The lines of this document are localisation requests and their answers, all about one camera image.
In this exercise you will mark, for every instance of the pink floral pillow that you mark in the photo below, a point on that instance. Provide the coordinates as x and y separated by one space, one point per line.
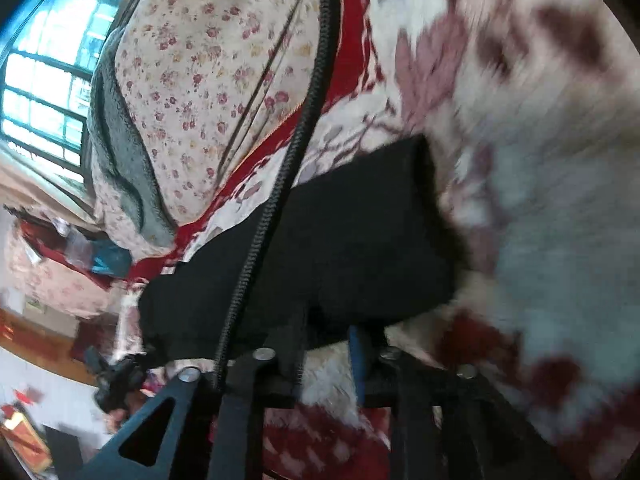
55 282

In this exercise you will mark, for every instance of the window with dark frame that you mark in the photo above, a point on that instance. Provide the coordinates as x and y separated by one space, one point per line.
45 90

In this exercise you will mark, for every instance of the teal gift bag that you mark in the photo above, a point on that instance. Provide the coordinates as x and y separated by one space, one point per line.
107 260

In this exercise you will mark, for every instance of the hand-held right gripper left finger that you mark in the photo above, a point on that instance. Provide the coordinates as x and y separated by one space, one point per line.
245 410

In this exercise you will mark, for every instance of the red white leaf blanket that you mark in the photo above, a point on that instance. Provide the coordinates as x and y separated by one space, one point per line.
500 110

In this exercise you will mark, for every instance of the cream floral quilt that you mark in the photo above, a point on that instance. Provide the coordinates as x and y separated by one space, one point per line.
210 75

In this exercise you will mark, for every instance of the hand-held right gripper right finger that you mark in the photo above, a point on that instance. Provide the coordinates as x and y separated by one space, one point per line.
358 357

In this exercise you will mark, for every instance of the black pants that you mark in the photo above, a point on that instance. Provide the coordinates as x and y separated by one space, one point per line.
360 240

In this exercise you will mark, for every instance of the teal fleece garment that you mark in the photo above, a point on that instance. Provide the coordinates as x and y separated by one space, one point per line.
122 160

